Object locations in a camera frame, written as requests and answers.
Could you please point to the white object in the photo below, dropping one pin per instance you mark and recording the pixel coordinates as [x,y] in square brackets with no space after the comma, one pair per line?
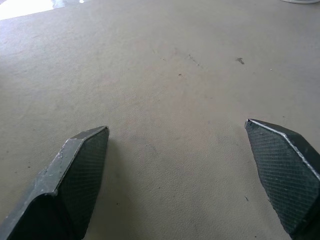
[298,1]

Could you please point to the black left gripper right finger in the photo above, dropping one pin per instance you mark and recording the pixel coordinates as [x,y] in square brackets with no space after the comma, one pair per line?
[282,175]

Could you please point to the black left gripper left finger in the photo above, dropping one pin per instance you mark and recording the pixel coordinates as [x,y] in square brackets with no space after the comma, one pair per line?
[72,185]

